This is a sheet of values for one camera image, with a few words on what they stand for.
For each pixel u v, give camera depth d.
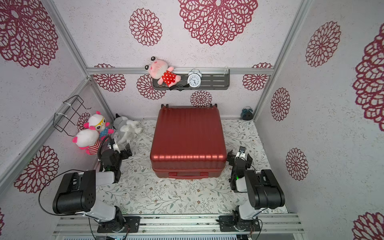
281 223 0.76
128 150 0.86
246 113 1.17
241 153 0.77
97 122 0.94
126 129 1.00
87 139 0.85
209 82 0.94
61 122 0.73
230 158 0.83
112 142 0.79
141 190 0.85
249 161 0.82
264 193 0.44
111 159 0.71
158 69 0.83
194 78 0.90
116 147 0.81
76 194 0.45
